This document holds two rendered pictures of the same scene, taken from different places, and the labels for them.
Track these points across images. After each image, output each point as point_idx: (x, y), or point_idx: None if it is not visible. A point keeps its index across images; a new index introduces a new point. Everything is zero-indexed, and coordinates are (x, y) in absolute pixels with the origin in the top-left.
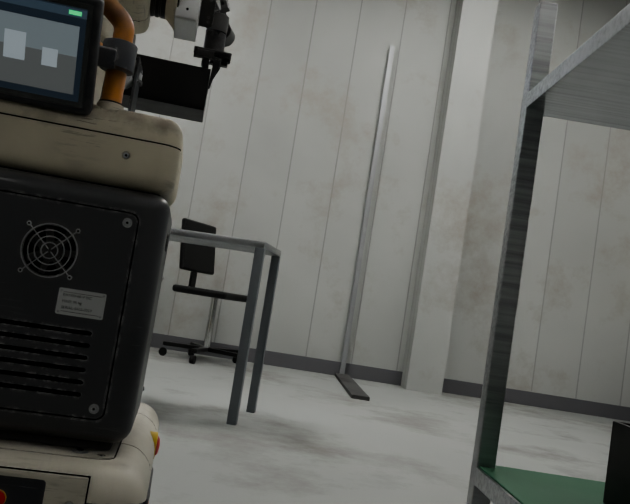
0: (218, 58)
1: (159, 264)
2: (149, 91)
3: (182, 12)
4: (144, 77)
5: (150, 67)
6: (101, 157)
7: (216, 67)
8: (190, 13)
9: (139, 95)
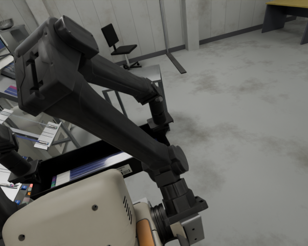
0: (167, 127)
1: None
2: (142, 168)
3: (192, 242)
4: (136, 165)
5: (136, 161)
6: None
7: (167, 130)
8: (198, 239)
9: (138, 172)
